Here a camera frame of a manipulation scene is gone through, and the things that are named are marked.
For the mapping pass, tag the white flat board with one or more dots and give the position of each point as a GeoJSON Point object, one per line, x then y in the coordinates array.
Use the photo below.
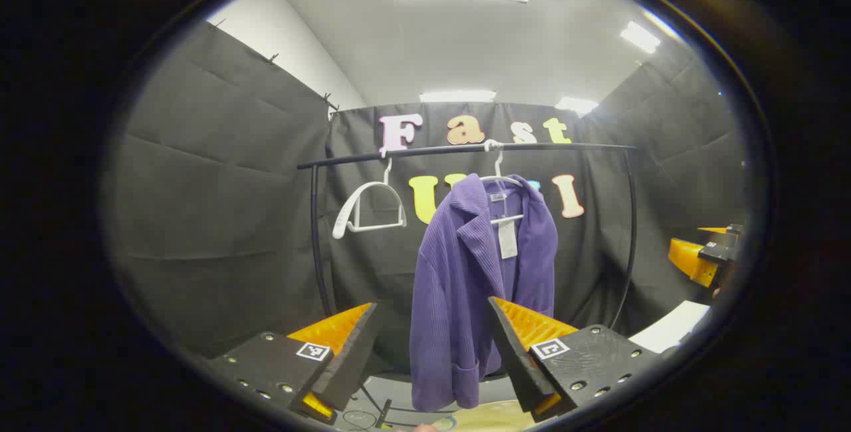
{"type": "Point", "coordinates": [668, 329]}

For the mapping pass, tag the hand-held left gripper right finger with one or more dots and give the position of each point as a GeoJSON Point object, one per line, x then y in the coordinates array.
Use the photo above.
{"type": "Point", "coordinates": [515, 352]}

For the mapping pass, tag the purple ribbed jacket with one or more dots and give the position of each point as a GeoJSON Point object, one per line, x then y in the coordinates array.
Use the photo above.
{"type": "Point", "coordinates": [452, 272]}

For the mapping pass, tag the beige laundry hamper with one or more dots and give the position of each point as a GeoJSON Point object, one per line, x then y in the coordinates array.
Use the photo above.
{"type": "Point", "coordinates": [492, 417]}

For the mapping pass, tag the black backdrop cloth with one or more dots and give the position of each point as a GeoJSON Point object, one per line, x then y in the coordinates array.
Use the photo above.
{"type": "Point", "coordinates": [219, 219]}

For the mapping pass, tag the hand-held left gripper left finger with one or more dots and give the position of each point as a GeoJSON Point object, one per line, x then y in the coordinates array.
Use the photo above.
{"type": "Point", "coordinates": [352, 359]}

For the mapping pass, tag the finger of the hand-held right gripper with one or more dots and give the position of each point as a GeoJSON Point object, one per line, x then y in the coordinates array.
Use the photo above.
{"type": "Point", "coordinates": [734, 228]}
{"type": "Point", "coordinates": [688, 259]}

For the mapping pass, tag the white plastic hanger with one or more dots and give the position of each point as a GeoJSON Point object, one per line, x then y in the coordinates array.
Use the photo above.
{"type": "Point", "coordinates": [379, 226]}
{"type": "Point", "coordinates": [498, 165]}

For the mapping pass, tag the black metal clothes rack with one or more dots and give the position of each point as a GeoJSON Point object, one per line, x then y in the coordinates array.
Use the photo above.
{"type": "Point", "coordinates": [432, 150]}

